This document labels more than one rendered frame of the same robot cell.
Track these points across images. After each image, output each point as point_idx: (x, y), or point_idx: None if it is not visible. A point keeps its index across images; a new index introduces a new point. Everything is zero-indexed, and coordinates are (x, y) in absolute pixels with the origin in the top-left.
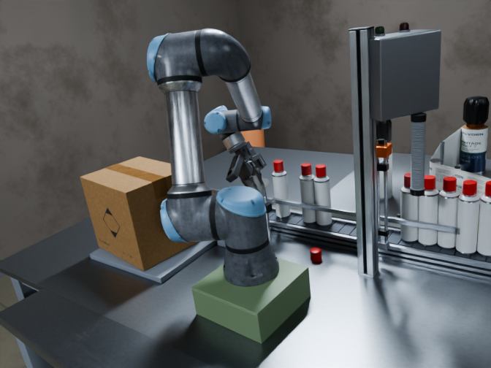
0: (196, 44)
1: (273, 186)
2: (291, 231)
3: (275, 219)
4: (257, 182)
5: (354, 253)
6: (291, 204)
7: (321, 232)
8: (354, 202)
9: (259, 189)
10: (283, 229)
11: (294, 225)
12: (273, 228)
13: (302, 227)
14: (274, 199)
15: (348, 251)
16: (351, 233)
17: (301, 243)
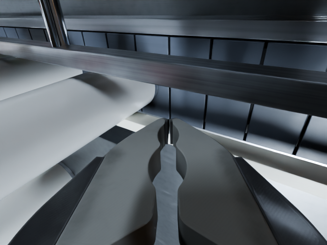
0: None
1: (25, 114)
2: (102, 16)
3: (141, 44)
4: (120, 175)
5: (21, 9)
6: (9, 39)
7: (32, 17)
8: (74, 156)
9: (151, 140)
10: (119, 17)
11: (81, 24)
12: (153, 17)
13: (65, 23)
14: (51, 47)
15: (29, 12)
16: (5, 34)
17: (90, 0)
